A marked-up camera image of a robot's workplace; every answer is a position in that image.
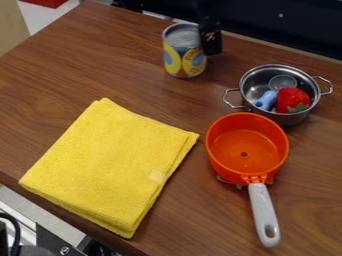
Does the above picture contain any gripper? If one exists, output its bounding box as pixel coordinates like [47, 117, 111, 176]
[191, 0, 226, 57]

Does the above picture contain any yellow and blue can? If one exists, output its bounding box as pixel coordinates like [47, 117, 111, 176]
[161, 22, 209, 80]

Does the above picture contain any yellow cloth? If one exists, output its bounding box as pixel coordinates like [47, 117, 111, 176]
[17, 97, 201, 240]

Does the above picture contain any silver pot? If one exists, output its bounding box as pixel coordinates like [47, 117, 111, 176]
[221, 63, 336, 128]

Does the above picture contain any blue toy spoon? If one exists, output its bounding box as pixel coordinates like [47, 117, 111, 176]
[252, 74, 300, 112]

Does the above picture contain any red toy strawberry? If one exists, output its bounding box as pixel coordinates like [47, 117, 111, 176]
[275, 86, 313, 115]

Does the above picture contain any red box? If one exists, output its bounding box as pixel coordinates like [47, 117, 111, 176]
[18, 0, 70, 10]

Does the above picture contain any orange pan with grey handle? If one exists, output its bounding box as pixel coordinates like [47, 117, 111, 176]
[204, 111, 292, 249]

